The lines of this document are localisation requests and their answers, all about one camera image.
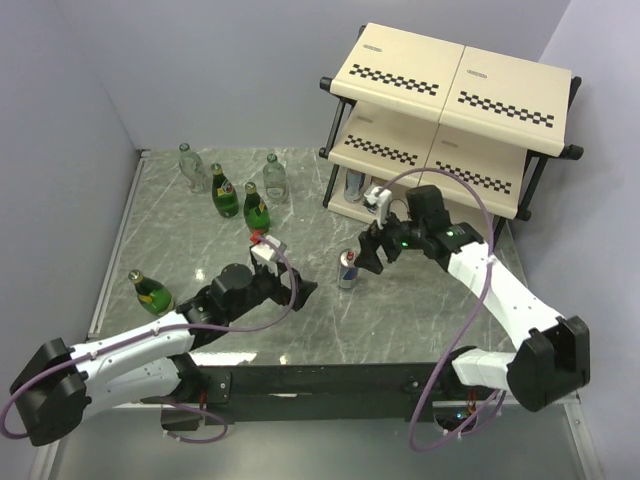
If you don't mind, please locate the light blue drink can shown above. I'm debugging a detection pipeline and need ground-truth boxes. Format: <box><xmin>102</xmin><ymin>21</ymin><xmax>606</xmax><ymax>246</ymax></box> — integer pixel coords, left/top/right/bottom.
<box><xmin>343</xmin><ymin>169</ymin><xmax>366</xmax><ymax>203</ymax></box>

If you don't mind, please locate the beige checkered shelf rack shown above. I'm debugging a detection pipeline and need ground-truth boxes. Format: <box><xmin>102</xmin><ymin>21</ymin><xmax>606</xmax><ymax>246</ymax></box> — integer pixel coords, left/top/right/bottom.
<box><xmin>320</xmin><ymin>23</ymin><xmax>583</xmax><ymax>234</ymax></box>

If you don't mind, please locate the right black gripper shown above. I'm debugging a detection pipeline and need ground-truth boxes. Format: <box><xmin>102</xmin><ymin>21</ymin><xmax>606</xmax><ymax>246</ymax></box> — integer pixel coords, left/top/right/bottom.
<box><xmin>353</xmin><ymin>202</ymin><xmax>425</xmax><ymax>274</ymax></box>

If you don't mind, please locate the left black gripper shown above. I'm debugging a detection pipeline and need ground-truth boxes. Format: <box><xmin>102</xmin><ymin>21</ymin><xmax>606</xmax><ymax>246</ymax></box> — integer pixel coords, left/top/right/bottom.
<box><xmin>226</xmin><ymin>259</ymin><xmax>316</xmax><ymax>322</ymax></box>

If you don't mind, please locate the silver can red tab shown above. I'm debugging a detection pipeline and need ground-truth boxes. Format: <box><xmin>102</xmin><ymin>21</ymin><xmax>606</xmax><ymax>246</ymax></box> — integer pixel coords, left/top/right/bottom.
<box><xmin>338</xmin><ymin>249</ymin><xmax>359</xmax><ymax>290</ymax></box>

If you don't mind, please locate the green Perrier bottle tall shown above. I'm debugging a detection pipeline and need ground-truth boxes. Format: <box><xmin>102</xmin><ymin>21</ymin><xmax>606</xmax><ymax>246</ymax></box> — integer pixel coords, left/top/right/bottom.
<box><xmin>211</xmin><ymin>163</ymin><xmax>239</xmax><ymax>218</ymax></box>

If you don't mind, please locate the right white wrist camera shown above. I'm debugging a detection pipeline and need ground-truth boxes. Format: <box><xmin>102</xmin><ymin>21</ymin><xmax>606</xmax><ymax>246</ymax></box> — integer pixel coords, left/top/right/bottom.
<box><xmin>370</xmin><ymin>187</ymin><xmax>392</xmax><ymax>230</ymax></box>

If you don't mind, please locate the black base beam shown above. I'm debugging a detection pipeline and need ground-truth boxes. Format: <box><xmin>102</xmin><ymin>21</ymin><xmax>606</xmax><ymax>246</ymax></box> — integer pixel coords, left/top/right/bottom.
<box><xmin>139</xmin><ymin>359</ymin><xmax>481</xmax><ymax>434</ymax></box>

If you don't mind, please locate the purple cable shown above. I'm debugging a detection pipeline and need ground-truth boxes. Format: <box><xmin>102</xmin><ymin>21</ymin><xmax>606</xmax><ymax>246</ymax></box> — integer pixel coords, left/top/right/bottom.
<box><xmin>408</xmin><ymin>167</ymin><xmax>506</xmax><ymax>454</ymax></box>
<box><xmin>0</xmin><ymin>234</ymin><xmax>301</xmax><ymax>445</ymax></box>

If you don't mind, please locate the Red Bull can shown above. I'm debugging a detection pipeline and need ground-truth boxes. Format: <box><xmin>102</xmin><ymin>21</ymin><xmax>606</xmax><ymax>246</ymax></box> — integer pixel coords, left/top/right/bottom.
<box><xmin>364</xmin><ymin>176</ymin><xmax>386</xmax><ymax>214</ymax></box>

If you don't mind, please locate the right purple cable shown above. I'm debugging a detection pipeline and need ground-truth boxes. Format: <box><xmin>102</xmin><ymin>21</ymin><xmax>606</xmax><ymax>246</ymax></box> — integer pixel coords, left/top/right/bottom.
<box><xmin>408</xmin><ymin>167</ymin><xmax>506</xmax><ymax>454</ymax></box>

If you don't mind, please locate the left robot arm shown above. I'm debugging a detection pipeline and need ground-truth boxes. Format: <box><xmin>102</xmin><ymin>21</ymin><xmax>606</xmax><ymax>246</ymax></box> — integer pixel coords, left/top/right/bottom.
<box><xmin>1</xmin><ymin>264</ymin><xmax>317</xmax><ymax>447</ymax></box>

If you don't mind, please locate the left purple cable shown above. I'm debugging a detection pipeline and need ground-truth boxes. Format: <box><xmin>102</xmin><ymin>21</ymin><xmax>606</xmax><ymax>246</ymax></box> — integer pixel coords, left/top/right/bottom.
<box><xmin>0</xmin><ymin>234</ymin><xmax>301</xmax><ymax>445</ymax></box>

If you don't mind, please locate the aluminium frame rail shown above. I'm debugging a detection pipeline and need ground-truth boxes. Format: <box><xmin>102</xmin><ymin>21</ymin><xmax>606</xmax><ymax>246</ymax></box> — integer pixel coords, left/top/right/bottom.
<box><xmin>29</xmin><ymin>148</ymin><xmax>151</xmax><ymax>480</ymax></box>

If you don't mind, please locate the green Perrier bottle front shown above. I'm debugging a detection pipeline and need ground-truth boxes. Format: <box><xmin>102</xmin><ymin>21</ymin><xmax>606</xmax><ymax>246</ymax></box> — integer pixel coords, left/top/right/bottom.
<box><xmin>243</xmin><ymin>182</ymin><xmax>271</xmax><ymax>234</ymax></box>

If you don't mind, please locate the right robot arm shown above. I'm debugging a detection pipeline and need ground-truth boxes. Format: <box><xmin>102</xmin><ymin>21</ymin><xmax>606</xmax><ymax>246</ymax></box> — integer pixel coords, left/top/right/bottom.
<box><xmin>355</xmin><ymin>185</ymin><xmax>591</xmax><ymax>412</ymax></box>

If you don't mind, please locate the green bottle near left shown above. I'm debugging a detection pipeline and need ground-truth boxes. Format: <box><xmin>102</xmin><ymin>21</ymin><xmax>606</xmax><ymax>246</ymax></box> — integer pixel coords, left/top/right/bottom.
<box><xmin>128</xmin><ymin>269</ymin><xmax>175</xmax><ymax>317</ymax></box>

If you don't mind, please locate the clear glass bottle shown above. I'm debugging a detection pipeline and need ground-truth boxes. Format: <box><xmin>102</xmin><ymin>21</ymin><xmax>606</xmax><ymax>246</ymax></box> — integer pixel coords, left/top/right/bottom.
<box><xmin>263</xmin><ymin>153</ymin><xmax>288</xmax><ymax>202</ymax></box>
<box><xmin>179</xmin><ymin>143</ymin><xmax>208</xmax><ymax>193</ymax></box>

